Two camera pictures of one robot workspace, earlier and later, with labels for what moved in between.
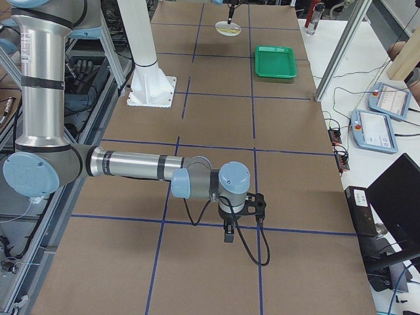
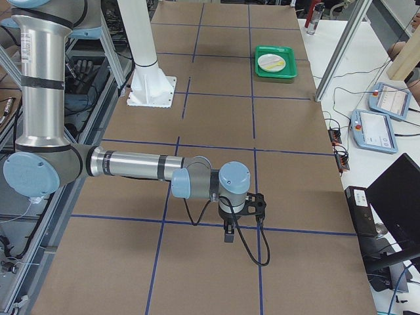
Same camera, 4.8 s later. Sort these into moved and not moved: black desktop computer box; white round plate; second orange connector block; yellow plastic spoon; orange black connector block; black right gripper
Moved: yellow plastic spoon; white round plate
Not moved: black desktop computer box; black right gripper; second orange connector block; orange black connector block
